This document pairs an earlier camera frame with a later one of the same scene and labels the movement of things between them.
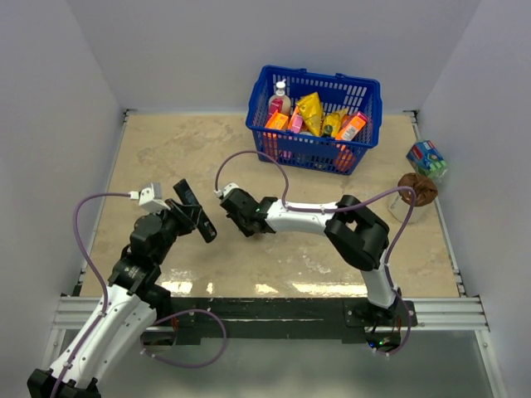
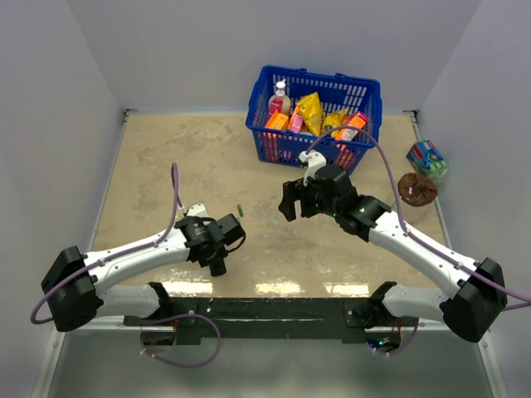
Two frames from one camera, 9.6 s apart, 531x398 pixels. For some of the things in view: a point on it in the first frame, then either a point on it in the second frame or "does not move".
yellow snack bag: [311, 109] does not move
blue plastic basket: [338, 92] does not move
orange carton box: [351, 127] does not move
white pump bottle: [280, 101] does not move
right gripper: [248, 232] -> [294, 191]
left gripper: [186, 215] -> [222, 253]
